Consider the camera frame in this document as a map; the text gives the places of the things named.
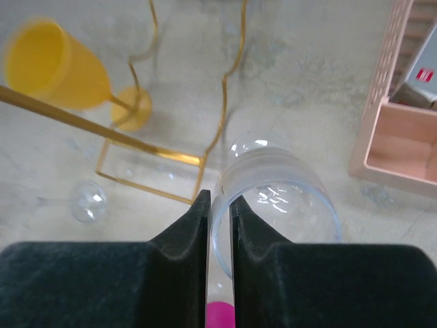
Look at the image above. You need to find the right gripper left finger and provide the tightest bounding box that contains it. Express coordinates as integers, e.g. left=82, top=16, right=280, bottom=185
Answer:
left=1, top=190, right=211, bottom=327

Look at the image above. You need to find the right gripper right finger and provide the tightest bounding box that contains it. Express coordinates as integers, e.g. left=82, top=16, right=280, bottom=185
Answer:
left=230, top=197, right=436, bottom=327

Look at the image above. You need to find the clear glass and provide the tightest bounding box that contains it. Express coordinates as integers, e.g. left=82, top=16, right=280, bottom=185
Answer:
left=36, top=180, right=107, bottom=223
left=212, top=132, right=342, bottom=277

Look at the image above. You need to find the yellow plastic goblet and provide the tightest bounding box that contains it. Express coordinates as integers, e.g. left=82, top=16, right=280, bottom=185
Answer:
left=3, top=18, right=152, bottom=132

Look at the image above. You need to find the pink plastic goblet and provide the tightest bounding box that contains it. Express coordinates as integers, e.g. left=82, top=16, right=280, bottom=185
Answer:
left=206, top=301, right=236, bottom=328

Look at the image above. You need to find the orange plastic desk organizer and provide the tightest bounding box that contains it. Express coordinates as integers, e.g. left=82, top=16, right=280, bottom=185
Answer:
left=348, top=1, right=436, bottom=197

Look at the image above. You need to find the gold wire glass rack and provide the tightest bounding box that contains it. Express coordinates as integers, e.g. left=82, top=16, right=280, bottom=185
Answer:
left=0, top=0, right=249, bottom=206

